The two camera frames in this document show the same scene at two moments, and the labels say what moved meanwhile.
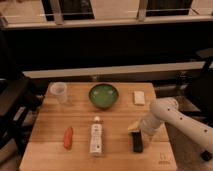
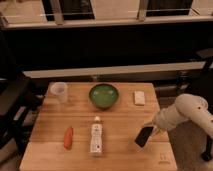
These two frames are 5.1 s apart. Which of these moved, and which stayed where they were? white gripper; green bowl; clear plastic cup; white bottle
Moved: white gripper
Stayed: clear plastic cup; white bottle; green bowl
